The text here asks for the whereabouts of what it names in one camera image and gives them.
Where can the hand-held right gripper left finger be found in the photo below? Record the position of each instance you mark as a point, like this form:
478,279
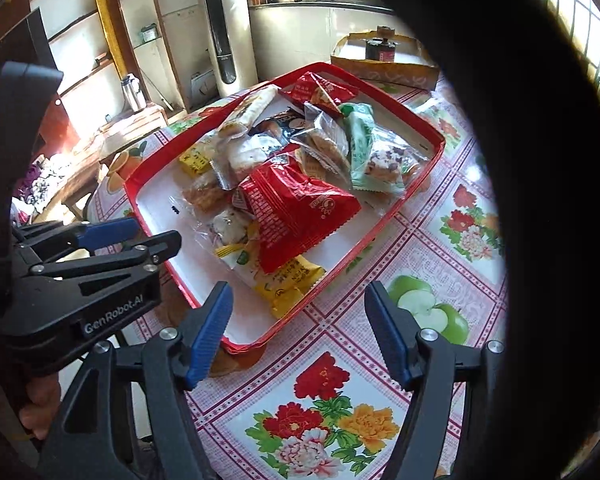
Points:
210,335

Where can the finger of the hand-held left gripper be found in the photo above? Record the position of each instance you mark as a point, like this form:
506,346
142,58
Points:
150,255
107,234

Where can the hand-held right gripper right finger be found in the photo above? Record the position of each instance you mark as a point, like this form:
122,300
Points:
387,340

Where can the red snack tray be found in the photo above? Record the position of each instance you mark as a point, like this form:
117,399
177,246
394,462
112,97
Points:
200,270

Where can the clear fried twist packet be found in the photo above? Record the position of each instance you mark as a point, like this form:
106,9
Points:
205,195

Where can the clear nougat packet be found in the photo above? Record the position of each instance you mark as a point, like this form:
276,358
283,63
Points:
227,225

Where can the yellow snack packet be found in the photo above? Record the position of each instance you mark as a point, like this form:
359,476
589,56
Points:
195,157
290,285

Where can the clear rice cracker packet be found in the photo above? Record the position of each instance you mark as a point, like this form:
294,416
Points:
250,155

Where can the red snack packet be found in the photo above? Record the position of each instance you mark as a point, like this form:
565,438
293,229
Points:
300,210
305,91

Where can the long white orange snack packet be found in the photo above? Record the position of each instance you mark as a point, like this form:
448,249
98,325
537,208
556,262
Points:
252,107

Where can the clear nut cake packet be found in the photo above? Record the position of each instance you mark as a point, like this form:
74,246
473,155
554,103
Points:
387,160

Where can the dark blue snack packet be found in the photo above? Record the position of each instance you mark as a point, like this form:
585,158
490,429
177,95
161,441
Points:
282,122

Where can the green snack packet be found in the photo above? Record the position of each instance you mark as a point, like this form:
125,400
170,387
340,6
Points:
360,140

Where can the person's left hand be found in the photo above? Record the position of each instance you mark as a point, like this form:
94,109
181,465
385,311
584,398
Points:
37,402

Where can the floral fruit print tablecloth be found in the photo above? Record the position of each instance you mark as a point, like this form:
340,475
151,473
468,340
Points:
330,360

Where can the pile of clothes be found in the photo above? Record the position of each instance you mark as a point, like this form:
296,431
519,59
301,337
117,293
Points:
35,185

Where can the wooden side table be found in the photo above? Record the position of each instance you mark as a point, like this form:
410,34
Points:
110,140

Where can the silver thermos flask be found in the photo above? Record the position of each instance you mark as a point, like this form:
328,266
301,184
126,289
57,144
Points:
132,92

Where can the white standing air conditioner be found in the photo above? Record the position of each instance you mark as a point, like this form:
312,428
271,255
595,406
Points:
240,35

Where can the yellow cardboard box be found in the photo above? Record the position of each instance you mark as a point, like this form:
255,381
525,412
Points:
380,75

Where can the black jar red label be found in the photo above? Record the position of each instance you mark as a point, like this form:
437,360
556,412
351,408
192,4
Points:
380,50

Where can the white wall shelf unit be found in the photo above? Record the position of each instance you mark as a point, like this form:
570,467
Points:
105,20

